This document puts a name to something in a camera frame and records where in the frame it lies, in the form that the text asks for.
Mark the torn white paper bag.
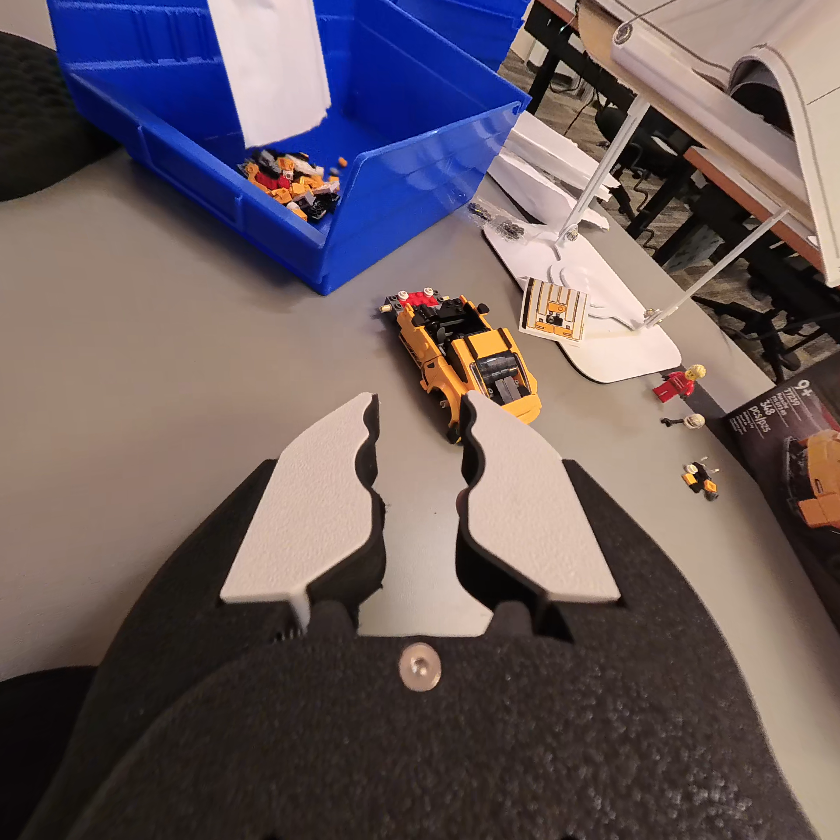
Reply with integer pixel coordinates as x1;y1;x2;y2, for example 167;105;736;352
209;0;332;151

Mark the blue plastic bin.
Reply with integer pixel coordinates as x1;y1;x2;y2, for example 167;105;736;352
394;0;534;73
46;0;532;296

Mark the white stand with clear rods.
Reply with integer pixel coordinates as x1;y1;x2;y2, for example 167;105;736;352
482;92;788;385

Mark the clear bag of dark screws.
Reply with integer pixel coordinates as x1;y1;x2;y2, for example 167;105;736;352
467;197;546;240

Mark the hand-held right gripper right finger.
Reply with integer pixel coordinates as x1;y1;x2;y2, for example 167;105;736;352
456;392;622;634

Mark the pile of lego pieces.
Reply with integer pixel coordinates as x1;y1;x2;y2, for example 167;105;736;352
239;150;347;223

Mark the large white machine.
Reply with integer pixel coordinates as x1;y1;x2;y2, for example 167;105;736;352
725;0;840;286

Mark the yellow lego car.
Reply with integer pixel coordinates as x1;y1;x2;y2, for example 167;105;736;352
377;287;544;446

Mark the black textured wrist rest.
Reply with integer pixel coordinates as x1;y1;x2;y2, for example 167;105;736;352
0;31;122;203

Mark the red lego minifigure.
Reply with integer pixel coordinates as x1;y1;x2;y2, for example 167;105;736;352
653;365;707;403

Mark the black lego set box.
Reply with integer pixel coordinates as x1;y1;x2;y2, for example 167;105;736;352
722;374;840;592

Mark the white paper roll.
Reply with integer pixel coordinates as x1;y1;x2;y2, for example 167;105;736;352
610;23;811;217

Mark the brown edged background desk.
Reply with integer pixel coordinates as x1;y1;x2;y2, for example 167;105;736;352
525;0;840;368

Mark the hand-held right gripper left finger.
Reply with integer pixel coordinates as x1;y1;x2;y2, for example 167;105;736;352
220;392;387;629

